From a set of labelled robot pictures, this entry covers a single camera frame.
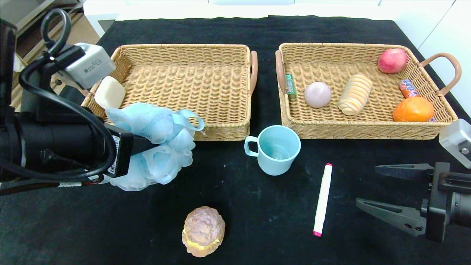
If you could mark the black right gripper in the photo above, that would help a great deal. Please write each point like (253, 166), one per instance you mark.
(438, 201)

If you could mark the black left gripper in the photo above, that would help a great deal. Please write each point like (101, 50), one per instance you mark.
(120, 154)

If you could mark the light blue mesh bath pouf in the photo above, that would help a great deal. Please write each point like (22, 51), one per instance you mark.
(165, 125)

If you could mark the striped spiral bread roll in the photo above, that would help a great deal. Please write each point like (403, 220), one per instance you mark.
(356, 95)

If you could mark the smooth pink round bun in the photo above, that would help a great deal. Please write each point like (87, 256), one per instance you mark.
(317, 95)

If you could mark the light blue plastic mug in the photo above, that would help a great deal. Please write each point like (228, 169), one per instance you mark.
(274, 154)

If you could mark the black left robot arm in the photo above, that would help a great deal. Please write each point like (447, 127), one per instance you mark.
(48, 143)

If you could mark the wicker basket holding soap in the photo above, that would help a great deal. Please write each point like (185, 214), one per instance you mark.
(191, 84)

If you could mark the wicker basket holding food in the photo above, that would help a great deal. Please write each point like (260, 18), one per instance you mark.
(323, 66)

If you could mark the white soap bar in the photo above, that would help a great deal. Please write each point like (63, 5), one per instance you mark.
(109, 94)

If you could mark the white marker with pink cap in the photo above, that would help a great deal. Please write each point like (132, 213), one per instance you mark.
(322, 198)

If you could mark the orange fruit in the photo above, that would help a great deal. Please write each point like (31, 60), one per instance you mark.
(413, 109)

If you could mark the orange red snack stick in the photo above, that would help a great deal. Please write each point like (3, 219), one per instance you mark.
(407, 88)

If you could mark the red apple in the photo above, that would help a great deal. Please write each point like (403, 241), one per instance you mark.
(392, 61)

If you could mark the black tablecloth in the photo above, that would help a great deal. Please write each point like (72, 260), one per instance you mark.
(235, 29)

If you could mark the green candy pack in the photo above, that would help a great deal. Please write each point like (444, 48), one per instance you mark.
(290, 86)

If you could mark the grey wooden shelf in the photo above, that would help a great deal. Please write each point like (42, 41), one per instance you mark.
(29, 11)

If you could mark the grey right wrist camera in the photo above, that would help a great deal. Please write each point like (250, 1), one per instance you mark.
(458, 141)

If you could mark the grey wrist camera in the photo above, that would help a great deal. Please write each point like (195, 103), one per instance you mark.
(88, 64)
(458, 141)

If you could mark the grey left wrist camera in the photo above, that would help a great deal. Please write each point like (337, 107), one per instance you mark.
(88, 64)

